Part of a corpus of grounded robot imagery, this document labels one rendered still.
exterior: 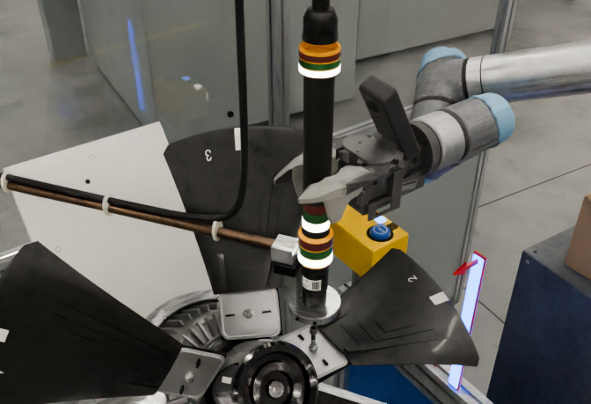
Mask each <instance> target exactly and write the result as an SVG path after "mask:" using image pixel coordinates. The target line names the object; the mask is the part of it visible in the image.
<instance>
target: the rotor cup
mask: <svg viewBox="0 0 591 404"><path fill-rule="evenodd" d="M261 339H270V340H272V341H259V340H261ZM204 349H208V350H213V351H217V352H222V353H226V354H227V356H226V358H225V362H224V364H223V366H222V367H221V369H220V370H219V371H218V373H217V374H216V376H215V378H214V379H213V381H212V382H211V384H210V385H209V387H208V389H207V391H206V392H205V393H204V394H203V395H202V396H201V397H200V398H193V404H317V397H318V379H317V373H316V370H315V367H314V365H313V363H312V362H311V360H310V359H309V357H308V356H307V355H306V354H305V353H304V352H303V351H302V350H301V349H299V348H298V347H297V346H296V345H294V344H292V343H290V342H285V341H279V340H273V339H271V338H270V337H260V338H249V339H237V340H224V339H223V335H222V334H221V335H219V336H217V337H216V338H215V339H214V340H212V341H211V342H210V343H209V344H208V345H207V346H206V347H205V348H204ZM223 377H227V378H231V383H230V384H228V383H223V382H222V379H223ZM276 380H277V381H280V382H281V383H282V384H283V385H284V393H283V395H282V396H281V397H280V398H273V397H272V396H271V395H270V393H269V386H270V385H271V383H272V382H274V381H276Z"/></svg>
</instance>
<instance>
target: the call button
mask: <svg viewBox="0 0 591 404"><path fill-rule="evenodd" d="M370 235H371V236H372V237H373V238H375V239H387V238H388V237H389V236H390V229H389V227H387V226H386V225H383V224H376V225H374V226H372V227H371V228H370Z"/></svg>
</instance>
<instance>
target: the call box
mask: <svg viewBox="0 0 591 404"><path fill-rule="evenodd" d="M383 217H384V218H386V217H385V216H383ZM390 223H392V222H391V220H389V219H388V218H386V221H385V222H383V223H382V224H383V225H386V226H387V224H390ZM376 224H379V223H378V222H377V221H376V220H375V219H373V220H371V221H368V215H364V216H363V215H362V214H360V213H359V212H358V211H356V210H355V209H353V208H352V207H350V206H349V205H347V207H346V210H345V212H344V215H343V217H342V218H341V219H340V220H339V221H338V222H337V223H335V224H331V223H330V227H331V228H332V230H333V249H332V253H333V254H335V255H336V256H337V257H338V258H339V259H340V260H342V261H343V262H344V263H345V264H347V265H348V267H350V268H351V269H352V270H353V271H354V272H355V273H356V274H358V275H359V276H360V277H362V276H363V275H364V274H365V273H366V272H367V271H369V270H370V269H371V268H372V267H373V266H374V265H375V264H376V263H377V262H378V261H379V260H380V259H382V258H383V257H384V255H385V254H387V253H388V252H389V251H390V250H391V248H396V249H400V250H402V251H403V252H404V253H406V251H407V244H408V237H409V235H408V233H407V232H406V231H404V230H403V229H401V228H400V227H398V228H397V229H396V230H394V231H392V230H390V236H389V237H388V238H387V239H375V238H373V237H372V236H371V235H370V228H371V227H372V226H374V225H376ZM389 229H390V228H389Z"/></svg>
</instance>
